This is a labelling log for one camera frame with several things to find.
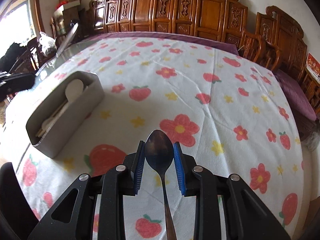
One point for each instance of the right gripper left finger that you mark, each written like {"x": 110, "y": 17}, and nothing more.
{"x": 72, "y": 215}

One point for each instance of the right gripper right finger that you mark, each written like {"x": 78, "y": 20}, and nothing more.
{"x": 225, "y": 206}

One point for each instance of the dark metal spoon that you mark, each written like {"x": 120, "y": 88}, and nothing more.
{"x": 159, "y": 154}

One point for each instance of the large white ladle spoon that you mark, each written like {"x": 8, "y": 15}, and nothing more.
{"x": 73, "y": 90}

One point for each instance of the white plastic bag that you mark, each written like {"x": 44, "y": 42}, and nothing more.
{"x": 48, "y": 46}

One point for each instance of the metal rectangular tray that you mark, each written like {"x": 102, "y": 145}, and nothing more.
{"x": 53, "y": 141}

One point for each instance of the light wooden chopstick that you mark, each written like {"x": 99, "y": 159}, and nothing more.
{"x": 49, "y": 121}

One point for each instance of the stacked cardboard boxes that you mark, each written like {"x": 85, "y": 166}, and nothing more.
{"x": 66, "y": 13}

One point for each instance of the strawberry flower print tablecloth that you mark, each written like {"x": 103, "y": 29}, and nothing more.
{"x": 230, "y": 114}

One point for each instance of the purple armchair cushion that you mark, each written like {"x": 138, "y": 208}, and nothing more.
{"x": 295, "y": 96}

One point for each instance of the red greeting card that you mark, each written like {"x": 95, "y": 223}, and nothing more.
{"x": 312, "y": 65}

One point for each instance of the purple bench cushion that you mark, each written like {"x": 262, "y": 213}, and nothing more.
{"x": 231, "y": 48}

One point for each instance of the carved wooden armchair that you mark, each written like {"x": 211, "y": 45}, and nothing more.
{"x": 278, "y": 44}

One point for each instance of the carved wooden long bench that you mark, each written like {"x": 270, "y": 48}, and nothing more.
{"x": 217, "y": 20}

